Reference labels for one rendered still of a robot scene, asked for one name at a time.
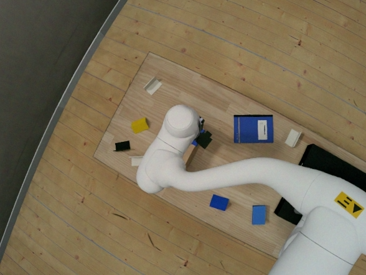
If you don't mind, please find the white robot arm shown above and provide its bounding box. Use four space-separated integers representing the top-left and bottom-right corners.
136 105 366 275

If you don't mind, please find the blue notebook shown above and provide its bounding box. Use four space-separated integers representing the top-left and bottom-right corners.
233 114 273 143

